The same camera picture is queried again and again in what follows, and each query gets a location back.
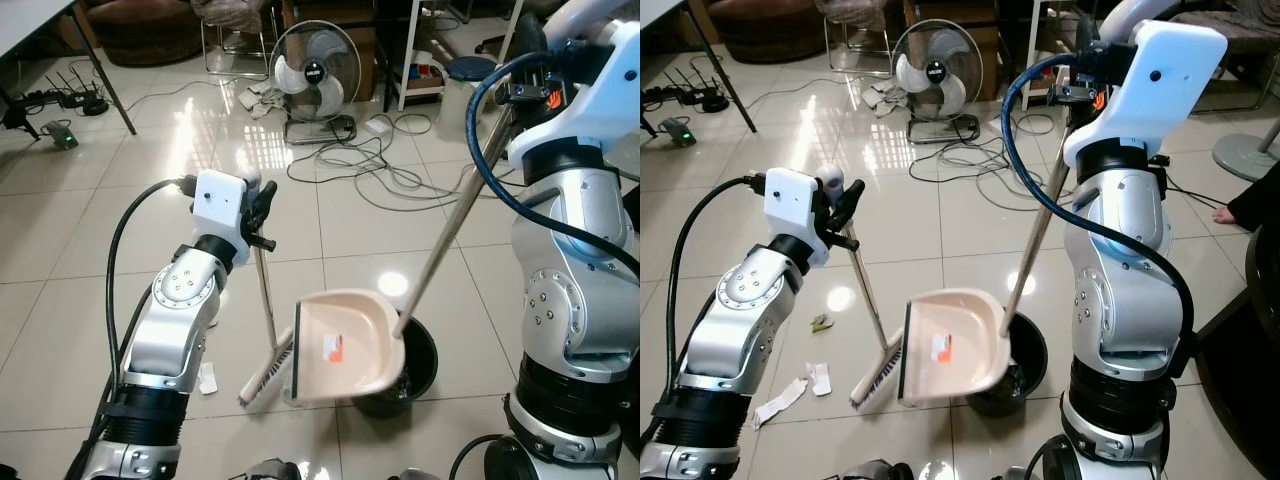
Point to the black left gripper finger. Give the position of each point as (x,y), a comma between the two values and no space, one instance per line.
(266,200)
(852,203)

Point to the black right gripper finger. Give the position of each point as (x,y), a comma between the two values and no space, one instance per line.
(530,38)
(1088,32)

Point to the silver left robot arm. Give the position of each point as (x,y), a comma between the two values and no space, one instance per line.
(730,320)
(165,320)

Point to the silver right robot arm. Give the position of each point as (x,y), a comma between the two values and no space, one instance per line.
(1120,300)
(570,300)

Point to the grey crumpled floor cloth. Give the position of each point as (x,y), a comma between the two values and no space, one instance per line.
(262,98)
(885,98)

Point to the black floor fan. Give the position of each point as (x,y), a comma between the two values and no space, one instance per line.
(315,75)
(935,72)

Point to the white shelf rack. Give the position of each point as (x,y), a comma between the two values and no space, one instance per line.
(1040,60)
(420,80)

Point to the round blue stool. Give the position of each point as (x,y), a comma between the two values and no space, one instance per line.
(472,68)

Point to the yellow green litter scrap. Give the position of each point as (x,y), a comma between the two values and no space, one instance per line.
(822,323)

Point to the black power strip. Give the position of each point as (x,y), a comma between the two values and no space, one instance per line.
(665,97)
(38,98)

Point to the white table with black legs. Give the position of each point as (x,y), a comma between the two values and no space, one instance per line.
(30,20)
(665,10)

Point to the white power adapter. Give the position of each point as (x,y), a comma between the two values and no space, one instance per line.
(379,125)

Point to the small white paper scrap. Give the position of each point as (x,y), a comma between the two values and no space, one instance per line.
(819,378)
(208,380)

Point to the grey device with green light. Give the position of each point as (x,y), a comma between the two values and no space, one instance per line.
(60,135)
(680,132)

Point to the black router with antennas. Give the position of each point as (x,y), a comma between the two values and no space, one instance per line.
(80,100)
(708,98)

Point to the grey round stand base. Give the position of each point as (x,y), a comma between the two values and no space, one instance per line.
(1245,158)

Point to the long white paper scrap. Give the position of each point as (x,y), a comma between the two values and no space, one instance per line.
(780,402)

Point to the person's bare foot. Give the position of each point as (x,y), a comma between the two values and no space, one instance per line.
(1223,214)

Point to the brown armchair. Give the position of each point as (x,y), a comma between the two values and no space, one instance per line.
(140,30)
(765,28)

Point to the black round waste bin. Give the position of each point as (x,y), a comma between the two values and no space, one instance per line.
(418,365)
(1028,360)

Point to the person's black trouser leg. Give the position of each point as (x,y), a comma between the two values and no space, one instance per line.
(1262,200)

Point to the grey robot leg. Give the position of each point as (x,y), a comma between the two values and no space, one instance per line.
(270,470)
(880,470)

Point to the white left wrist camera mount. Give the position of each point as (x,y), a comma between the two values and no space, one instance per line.
(220,205)
(795,210)

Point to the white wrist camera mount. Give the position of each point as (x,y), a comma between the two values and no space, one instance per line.
(1150,90)
(220,205)
(795,210)
(600,100)

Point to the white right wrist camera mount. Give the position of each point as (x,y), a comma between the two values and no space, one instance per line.
(600,100)
(1150,90)

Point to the metal frame chair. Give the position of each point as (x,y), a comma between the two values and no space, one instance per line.
(240,20)
(862,18)

